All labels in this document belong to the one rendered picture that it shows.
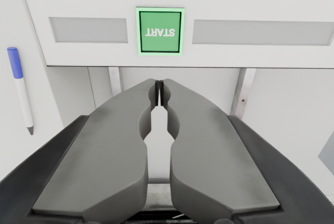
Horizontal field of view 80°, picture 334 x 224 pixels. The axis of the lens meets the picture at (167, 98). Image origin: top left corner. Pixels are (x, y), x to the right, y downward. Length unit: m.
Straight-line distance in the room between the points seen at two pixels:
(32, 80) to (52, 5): 0.11
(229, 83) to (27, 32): 0.37
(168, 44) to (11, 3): 0.18
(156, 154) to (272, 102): 0.33
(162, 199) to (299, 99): 0.45
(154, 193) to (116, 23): 0.48
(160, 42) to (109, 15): 0.07
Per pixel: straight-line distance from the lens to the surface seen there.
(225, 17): 0.27
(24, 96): 0.33
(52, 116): 0.35
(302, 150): 0.70
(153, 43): 0.26
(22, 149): 0.42
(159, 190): 0.62
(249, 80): 0.44
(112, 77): 0.41
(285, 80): 0.52
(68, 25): 0.28
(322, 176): 1.00
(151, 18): 0.25
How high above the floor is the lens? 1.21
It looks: 57 degrees down
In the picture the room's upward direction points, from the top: 177 degrees clockwise
